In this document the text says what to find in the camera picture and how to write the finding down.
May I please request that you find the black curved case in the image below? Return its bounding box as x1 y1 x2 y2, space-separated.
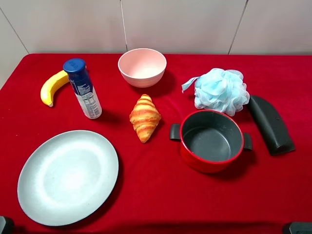
247 95 295 156

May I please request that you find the toy croissant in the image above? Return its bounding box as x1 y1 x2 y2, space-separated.
129 94 161 143

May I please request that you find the pink plastic bowl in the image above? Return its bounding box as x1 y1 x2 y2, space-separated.
117 48 167 88

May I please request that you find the blue mesh bath sponge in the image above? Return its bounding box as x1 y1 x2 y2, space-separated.
181 68 250 117

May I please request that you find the red velvet tablecloth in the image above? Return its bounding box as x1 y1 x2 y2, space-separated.
0 54 312 234

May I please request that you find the blue capped spray can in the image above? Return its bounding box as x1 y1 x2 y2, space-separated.
63 58 102 119

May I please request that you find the grey round plate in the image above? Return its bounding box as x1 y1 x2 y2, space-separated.
17 130 119 226

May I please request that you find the yellow banana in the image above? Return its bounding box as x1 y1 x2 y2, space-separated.
40 70 69 107

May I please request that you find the black base corner right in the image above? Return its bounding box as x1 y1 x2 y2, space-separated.
282 222 312 234

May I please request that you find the black base corner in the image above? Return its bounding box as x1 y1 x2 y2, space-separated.
0 216 14 234
282 222 312 234

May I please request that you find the black base corner left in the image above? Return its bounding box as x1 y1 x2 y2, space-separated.
0 216 14 234

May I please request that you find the red pot with black handles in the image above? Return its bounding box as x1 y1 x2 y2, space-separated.
169 110 253 173

